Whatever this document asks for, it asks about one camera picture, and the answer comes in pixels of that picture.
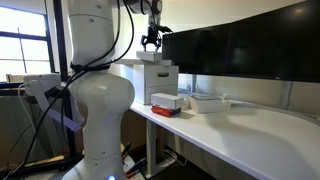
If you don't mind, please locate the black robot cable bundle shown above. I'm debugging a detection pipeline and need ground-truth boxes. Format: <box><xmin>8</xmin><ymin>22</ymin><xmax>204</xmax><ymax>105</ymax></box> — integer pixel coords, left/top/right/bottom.
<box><xmin>3</xmin><ymin>0</ymin><xmax>136</xmax><ymax>180</ymax></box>

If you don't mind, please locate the large black monitor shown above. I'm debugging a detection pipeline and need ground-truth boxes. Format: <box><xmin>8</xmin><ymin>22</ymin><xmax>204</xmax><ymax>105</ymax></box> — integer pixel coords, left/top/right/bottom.
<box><xmin>194</xmin><ymin>0</ymin><xmax>320</xmax><ymax>84</ymax></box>

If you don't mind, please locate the small white box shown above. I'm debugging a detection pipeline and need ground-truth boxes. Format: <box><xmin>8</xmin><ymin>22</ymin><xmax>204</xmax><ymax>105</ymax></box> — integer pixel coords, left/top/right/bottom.
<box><xmin>136</xmin><ymin>51</ymin><xmax>162</xmax><ymax>62</ymax></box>

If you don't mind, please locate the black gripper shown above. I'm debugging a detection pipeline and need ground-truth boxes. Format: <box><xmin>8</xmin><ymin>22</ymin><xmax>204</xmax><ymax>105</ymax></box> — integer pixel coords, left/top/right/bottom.
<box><xmin>141</xmin><ymin>23</ymin><xmax>163</xmax><ymax>52</ymax></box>

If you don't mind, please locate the long white carton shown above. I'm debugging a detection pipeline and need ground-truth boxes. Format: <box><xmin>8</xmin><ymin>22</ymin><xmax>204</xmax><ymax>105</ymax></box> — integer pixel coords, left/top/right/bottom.
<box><xmin>151</xmin><ymin>93</ymin><xmax>184</xmax><ymax>109</ymax></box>

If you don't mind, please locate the white desk leg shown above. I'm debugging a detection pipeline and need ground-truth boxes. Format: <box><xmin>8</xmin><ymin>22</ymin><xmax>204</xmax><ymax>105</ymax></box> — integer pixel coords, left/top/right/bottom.
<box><xmin>145</xmin><ymin>121</ymin><xmax>175</xmax><ymax>179</ymax></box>

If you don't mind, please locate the red flat box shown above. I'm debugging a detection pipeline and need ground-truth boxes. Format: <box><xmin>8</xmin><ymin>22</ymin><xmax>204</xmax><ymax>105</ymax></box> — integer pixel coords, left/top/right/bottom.
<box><xmin>151</xmin><ymin>106</ymin><xmax>181</xmax><ymax>117</ymax></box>

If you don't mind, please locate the white camera stand arm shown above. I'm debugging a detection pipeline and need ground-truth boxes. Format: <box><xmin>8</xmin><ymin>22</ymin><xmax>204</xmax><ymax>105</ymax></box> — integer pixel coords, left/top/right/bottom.
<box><xmin>23</xmin><ymin>73</ymin><xmax>81</xmax><ymax>132</ymax></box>

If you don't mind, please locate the white cardboard storage box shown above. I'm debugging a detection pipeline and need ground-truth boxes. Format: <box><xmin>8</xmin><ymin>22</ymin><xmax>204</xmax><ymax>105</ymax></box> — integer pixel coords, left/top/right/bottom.
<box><xmin>119</xmin><ymin>65</ymin><xmax>179</xmax><ymax>105</ymax></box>

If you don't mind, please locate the small white round object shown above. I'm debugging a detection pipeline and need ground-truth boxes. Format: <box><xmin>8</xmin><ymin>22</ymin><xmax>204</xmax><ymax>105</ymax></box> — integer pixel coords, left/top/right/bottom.
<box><xmin>222</xmin><ymin>94</ymin><xmax>230</xmax><ymax>100</ymax></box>

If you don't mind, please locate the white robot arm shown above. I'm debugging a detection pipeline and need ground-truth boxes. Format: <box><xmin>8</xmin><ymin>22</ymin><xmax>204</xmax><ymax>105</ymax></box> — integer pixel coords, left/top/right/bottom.
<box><xmin>62</xmin><ymin>0</ymin><xmax>134</xmax><ymax>180</ymax></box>

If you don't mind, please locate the window frame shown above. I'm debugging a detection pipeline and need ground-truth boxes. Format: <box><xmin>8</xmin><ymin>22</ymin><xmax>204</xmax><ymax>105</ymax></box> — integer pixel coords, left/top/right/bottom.
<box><xmin>0</xmin><ymin>0</ymin><xmax>60</xmax><ymax>82</ymax></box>

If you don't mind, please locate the square white box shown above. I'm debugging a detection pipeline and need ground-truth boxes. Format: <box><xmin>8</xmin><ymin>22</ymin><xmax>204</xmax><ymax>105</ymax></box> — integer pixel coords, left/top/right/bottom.
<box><xmin>189</xmin><ymin>95</ymin><xmax>222</xmax><ymax>114</ymax></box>

